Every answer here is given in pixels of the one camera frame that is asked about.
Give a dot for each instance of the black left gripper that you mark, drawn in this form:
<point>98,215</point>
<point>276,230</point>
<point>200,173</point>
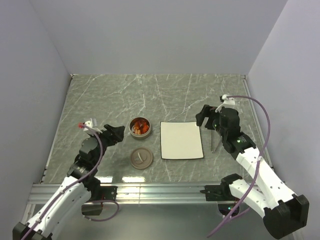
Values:
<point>113,134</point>

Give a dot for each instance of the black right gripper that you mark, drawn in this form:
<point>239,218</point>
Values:
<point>206,111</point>

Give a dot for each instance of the small pork belly piece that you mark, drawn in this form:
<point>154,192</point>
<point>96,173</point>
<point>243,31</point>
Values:
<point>136,131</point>

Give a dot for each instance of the orange chicken drumstick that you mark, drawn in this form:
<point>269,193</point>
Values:
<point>143,128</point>

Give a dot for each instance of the beige round lid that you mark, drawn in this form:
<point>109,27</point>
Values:
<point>141,158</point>

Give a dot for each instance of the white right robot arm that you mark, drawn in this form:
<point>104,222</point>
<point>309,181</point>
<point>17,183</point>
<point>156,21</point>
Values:
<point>282,211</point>

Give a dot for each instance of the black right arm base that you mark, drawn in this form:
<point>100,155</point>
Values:
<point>221,192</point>

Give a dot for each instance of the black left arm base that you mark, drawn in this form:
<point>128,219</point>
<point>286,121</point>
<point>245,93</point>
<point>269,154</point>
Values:
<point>95,205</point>

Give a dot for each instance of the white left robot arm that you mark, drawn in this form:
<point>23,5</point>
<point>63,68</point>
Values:
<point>80,186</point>

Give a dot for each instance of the beige round container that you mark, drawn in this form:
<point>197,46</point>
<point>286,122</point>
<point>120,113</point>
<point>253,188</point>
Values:
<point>136,123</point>

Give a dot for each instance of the white rectangular plate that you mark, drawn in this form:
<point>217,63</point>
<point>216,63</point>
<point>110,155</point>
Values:
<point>180,141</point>

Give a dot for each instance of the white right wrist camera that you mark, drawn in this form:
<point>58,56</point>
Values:
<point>227,101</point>

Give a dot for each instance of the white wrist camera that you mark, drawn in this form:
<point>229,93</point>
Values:
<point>227,101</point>
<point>89,126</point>

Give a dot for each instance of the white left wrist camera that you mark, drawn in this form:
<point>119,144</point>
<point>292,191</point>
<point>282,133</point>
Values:
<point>89,126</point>

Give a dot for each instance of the aluminium table edge rail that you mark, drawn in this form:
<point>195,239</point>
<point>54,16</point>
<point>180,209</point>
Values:
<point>146,193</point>

